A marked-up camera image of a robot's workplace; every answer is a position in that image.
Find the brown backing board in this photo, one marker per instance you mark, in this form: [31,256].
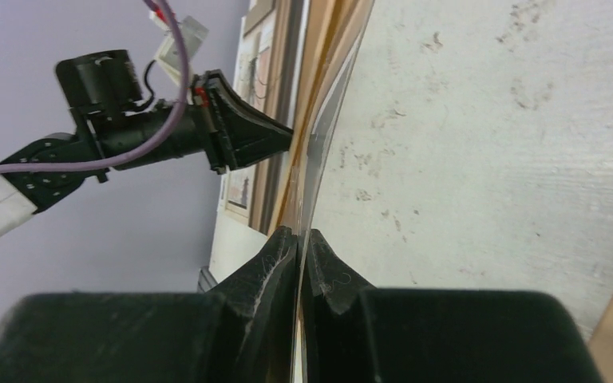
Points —
[332,28]

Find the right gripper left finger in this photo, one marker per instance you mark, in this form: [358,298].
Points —
[248,318]

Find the clear acrylic sheet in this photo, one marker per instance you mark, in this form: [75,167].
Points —
[317,153]

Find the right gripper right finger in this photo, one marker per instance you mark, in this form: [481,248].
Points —
[335,330]

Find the photo print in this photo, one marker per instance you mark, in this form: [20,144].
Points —
[267,71]

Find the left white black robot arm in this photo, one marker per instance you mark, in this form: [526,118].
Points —
[116,128]

